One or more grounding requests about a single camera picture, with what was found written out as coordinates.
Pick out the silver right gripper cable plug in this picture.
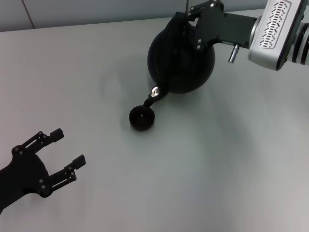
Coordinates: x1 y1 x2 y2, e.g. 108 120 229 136
227 44 240 63

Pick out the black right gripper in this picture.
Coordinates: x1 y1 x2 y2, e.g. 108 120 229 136
182 0 258 53

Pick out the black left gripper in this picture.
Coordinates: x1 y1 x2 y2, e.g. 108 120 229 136
0 128 87 211

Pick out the small black teacup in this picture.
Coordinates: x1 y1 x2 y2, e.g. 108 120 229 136
129 105 156 132

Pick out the black round teapot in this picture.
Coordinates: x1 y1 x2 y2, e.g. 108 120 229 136
142 11 216 108

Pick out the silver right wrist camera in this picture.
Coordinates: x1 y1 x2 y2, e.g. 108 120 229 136
246 0 305 72

